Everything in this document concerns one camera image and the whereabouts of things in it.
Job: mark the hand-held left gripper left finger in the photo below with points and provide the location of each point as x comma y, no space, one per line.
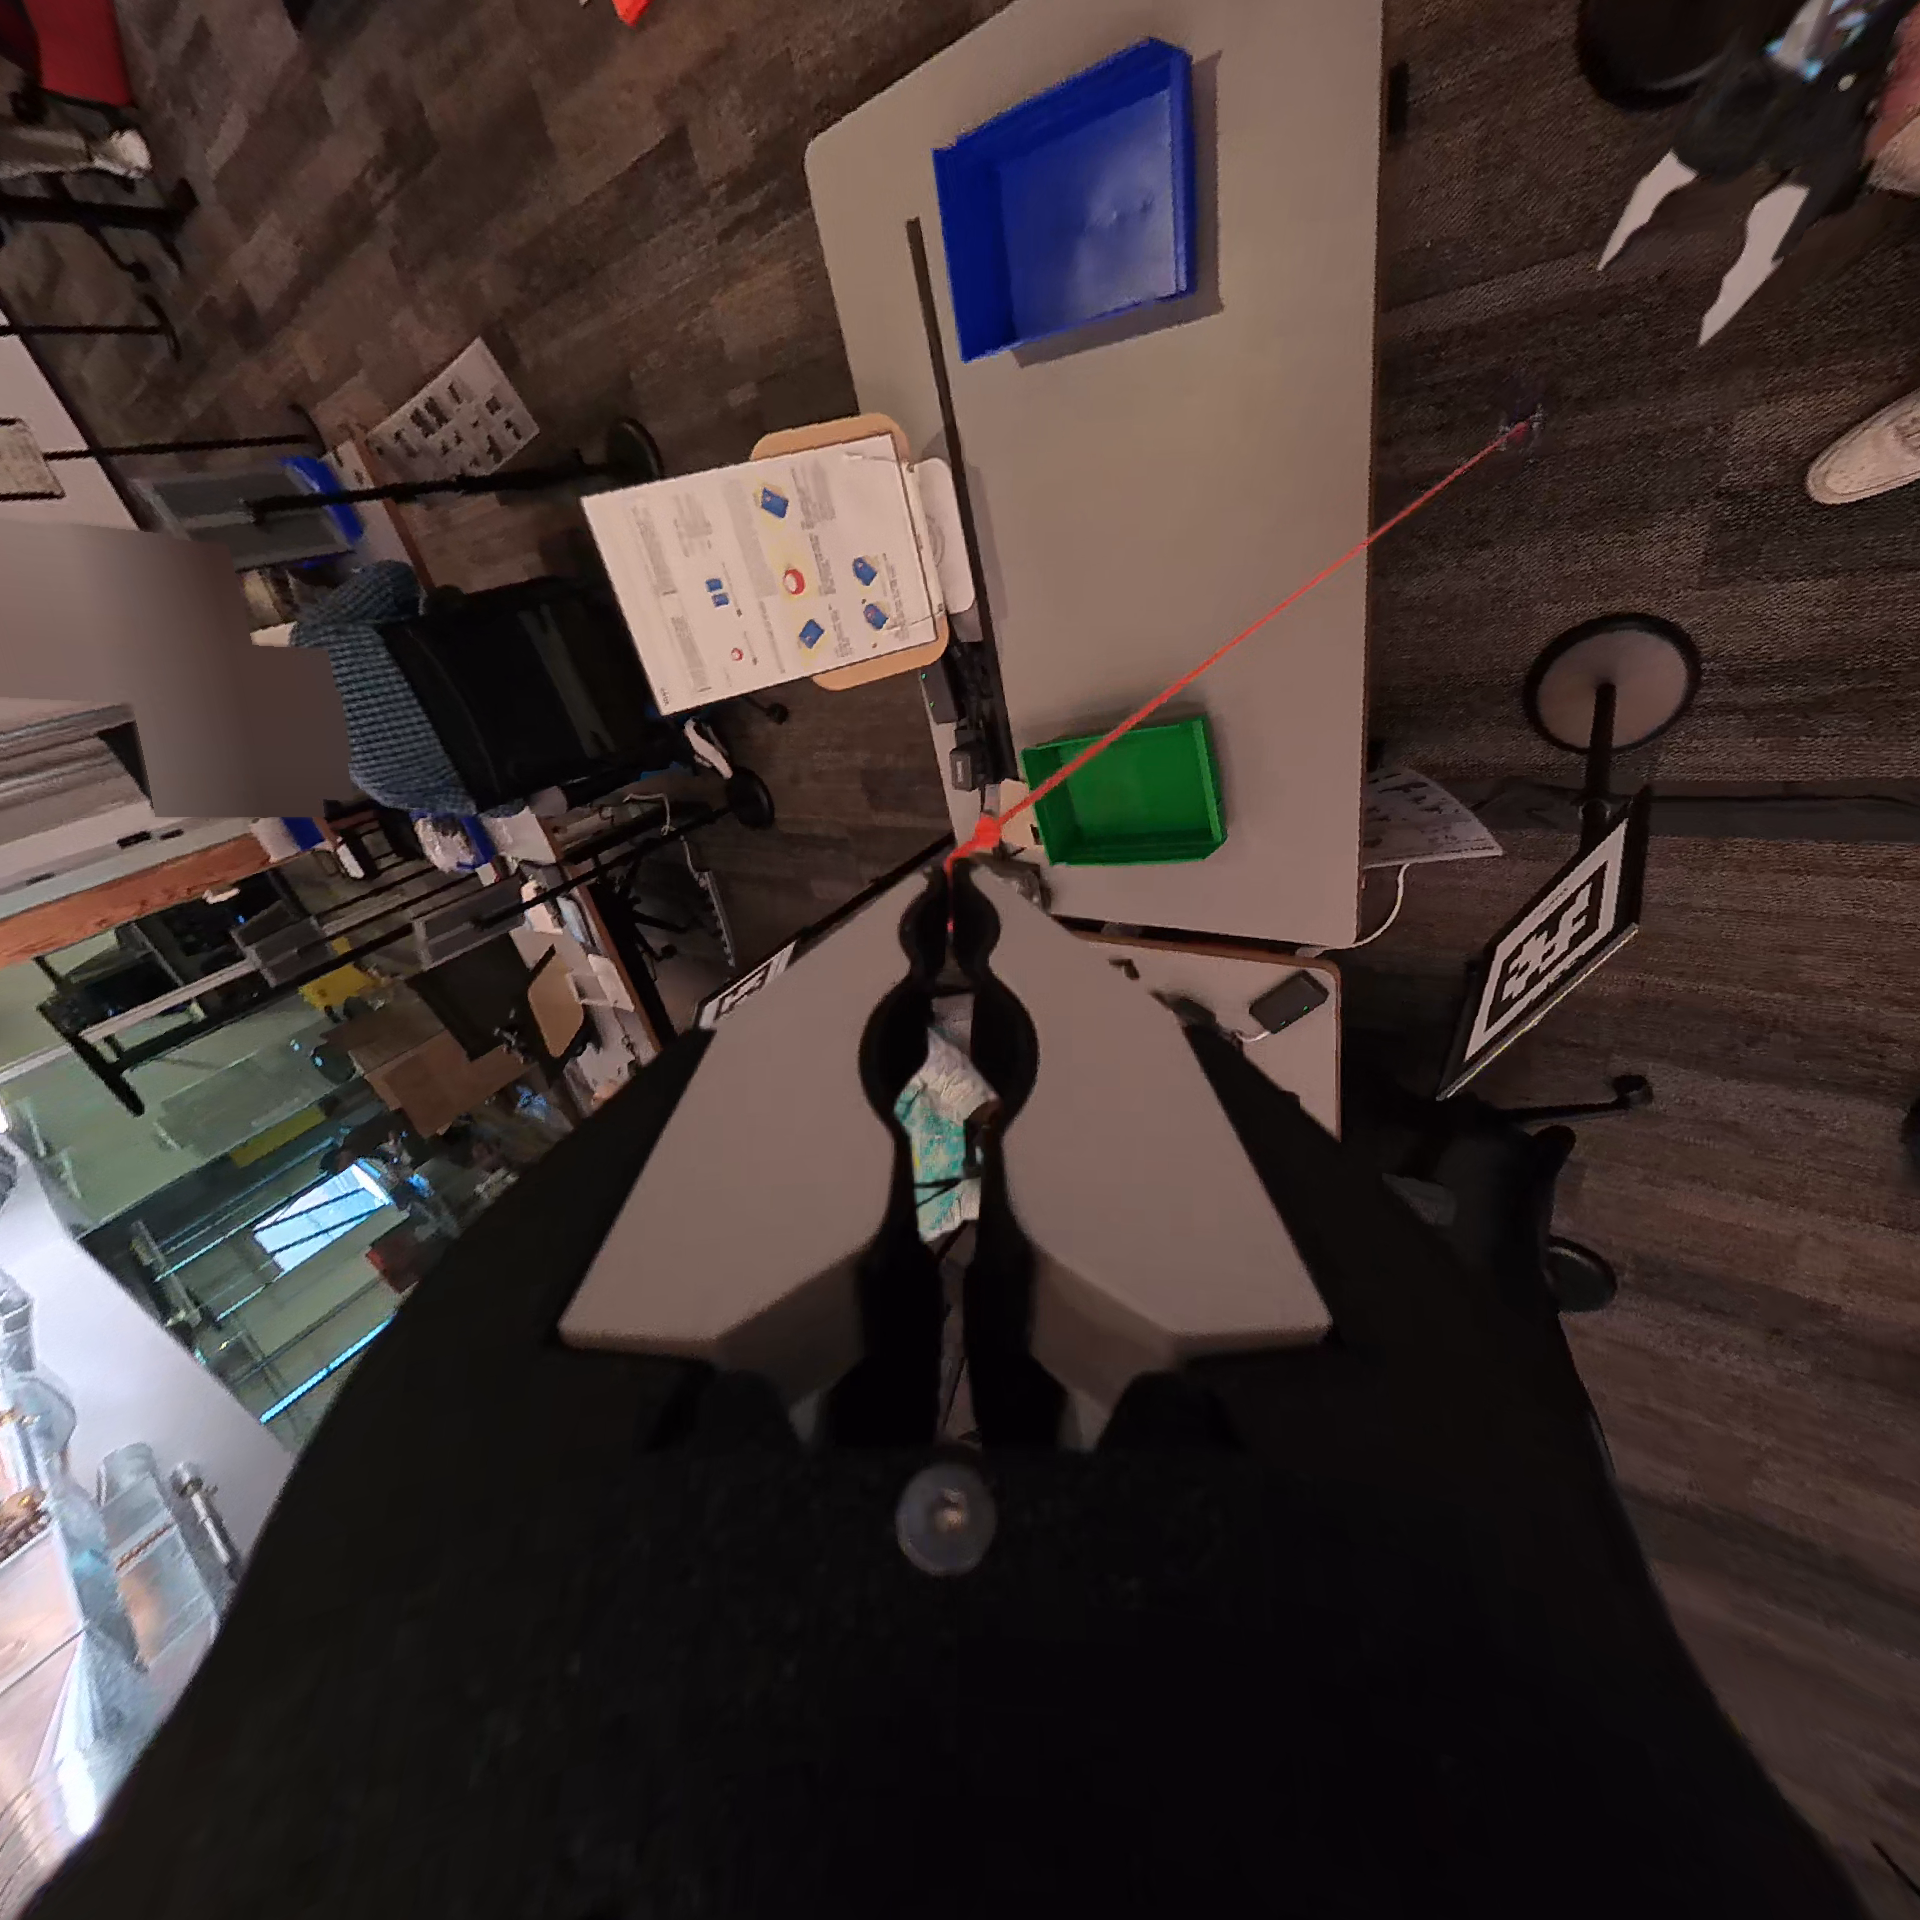
751,1171

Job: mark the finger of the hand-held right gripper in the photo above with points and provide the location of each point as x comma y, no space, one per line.
1754,263
1650,211

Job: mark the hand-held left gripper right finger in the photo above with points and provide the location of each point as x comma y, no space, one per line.
1141,1184

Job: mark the grey desk with wooden edge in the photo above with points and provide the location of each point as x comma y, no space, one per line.
1274,1065

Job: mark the black device on desk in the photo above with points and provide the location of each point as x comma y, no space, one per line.
974,721

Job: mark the black strip on desk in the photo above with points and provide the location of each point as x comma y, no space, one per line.
942,421

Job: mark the small black and white marker board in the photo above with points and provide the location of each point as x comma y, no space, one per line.
746,990

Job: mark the colourful patterned cloth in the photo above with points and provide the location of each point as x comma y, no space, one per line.
939,1110

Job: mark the white shoe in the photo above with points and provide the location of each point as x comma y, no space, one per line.
1869,451

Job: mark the black smartphone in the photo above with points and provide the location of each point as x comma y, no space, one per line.
1292,1002

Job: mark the green plastic bin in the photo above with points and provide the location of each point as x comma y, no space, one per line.
1132,802

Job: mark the stand with white round base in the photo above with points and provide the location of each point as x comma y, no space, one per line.
1613,674

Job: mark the printed paper sheets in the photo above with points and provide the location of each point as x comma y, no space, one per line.
1425,818

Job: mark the blue plastic bin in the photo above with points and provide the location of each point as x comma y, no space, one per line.
1073,211

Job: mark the printed instruction sheet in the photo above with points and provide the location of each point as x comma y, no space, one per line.
735,585

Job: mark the blue checked cloth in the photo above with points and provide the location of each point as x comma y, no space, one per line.
383,674

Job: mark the stand with black round base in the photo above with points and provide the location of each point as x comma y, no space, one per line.
623,451

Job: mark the wooden clipboard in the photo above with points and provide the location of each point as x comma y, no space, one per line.
841,442

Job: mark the blue box on floor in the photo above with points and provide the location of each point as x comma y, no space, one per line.
322,502

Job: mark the printed sheet on floor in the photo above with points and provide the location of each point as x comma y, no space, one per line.
451,408

